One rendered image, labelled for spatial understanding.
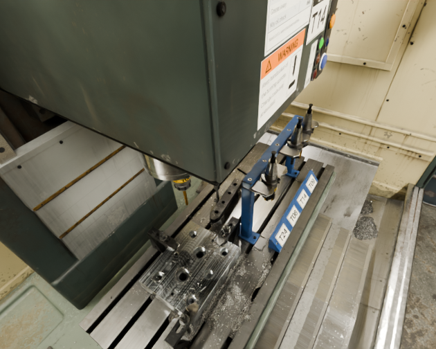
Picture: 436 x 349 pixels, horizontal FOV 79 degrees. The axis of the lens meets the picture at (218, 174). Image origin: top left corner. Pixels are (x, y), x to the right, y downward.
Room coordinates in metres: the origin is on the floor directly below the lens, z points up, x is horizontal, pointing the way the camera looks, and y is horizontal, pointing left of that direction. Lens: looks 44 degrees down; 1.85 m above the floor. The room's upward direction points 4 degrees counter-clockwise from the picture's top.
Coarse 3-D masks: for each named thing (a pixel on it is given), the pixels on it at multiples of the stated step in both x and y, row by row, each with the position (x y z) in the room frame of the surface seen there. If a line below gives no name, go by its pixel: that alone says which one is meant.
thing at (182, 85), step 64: (0, 0) 0.47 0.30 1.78; (64, 0) 0.37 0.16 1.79; (128, 0) 0.30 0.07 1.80; (192, 0) 0.26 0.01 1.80; (256, 0) 0.32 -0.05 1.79; (0, 64) 0.56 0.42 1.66; (64, 64) 0.41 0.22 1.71; (128, 64) 0.32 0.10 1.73; (192, 64) 0.26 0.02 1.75; (256, 64) 0.33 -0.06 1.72; (128, 128) 0.35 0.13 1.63; (192, 128) 0.27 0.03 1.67; (256, 128) 0.34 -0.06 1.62
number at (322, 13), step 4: (328, 0) 0.55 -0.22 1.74; (324, 4) 0.53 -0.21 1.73; (320, 8) 0.52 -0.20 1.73; (324, 8) 0.53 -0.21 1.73; (320, 12) 0.52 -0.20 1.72; (324, 12) 0.54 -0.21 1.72; (320, 16) 0.52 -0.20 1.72; (324, 16) 0.54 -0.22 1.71; (316, 20) 0.51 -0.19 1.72; (320, 20) 0.53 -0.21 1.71; (324, 20) 0.55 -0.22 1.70; (316, 24) 0.51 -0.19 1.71; (320, 24) 0.53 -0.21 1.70; (316, 28) 0.51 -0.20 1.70; (320, 28) 0.54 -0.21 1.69; (316, 32) 0.52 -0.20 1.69
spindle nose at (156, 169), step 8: (144, 160) 0.42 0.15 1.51; (152, 160) 0.40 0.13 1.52; (152, 168) 0.40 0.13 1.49; (160, 168) 0.40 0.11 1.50; (168, 168) 0.39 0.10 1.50; (152, 176) 0.41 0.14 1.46; (160, 176) 0.40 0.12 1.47; (168, 176) 0.39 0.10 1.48; (176, 176) 0.39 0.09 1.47; (184, 176) 0.40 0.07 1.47
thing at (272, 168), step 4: (276, 160) 0.63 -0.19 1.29; (268, 164) 0.62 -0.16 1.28; (272, 164) 0.61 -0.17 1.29; (276, 164) 0.62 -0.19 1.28; (268, 168) 0.62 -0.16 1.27; (272, 168) 0.61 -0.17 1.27; (276, 168) 0.61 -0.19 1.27; (268, 172) 0.61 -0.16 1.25; (272, 172) 0.61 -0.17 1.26; (276, 172) 0.61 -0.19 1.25; (264, 176) 0.62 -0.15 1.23; (268, 176) 0.61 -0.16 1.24; (272, 176) 0.60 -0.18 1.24; (276, 176) 0.61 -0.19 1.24; (272, 180) 0.60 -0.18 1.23
